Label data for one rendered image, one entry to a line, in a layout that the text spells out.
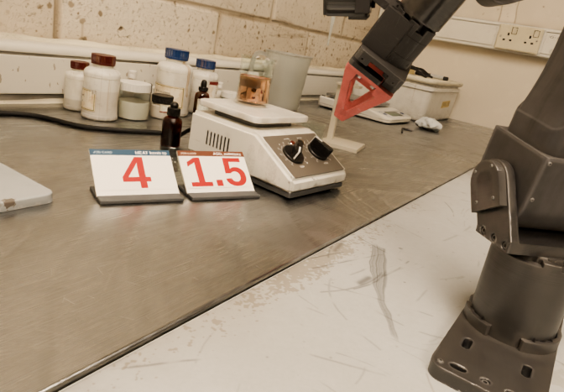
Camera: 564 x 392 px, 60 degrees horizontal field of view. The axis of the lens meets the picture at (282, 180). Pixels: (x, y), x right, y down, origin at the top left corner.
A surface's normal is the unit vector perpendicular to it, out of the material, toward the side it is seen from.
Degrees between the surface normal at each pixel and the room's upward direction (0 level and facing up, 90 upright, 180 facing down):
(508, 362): 0
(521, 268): 90
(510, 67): 91
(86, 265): 0
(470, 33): 90
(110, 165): 40
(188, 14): 90
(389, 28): 104
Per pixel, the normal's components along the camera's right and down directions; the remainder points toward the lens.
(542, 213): 0.12, 0.59
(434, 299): 0.18, -0.94
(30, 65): 0.81, 0.30
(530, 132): -0.96, -0.09
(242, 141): -0.62, 0.11
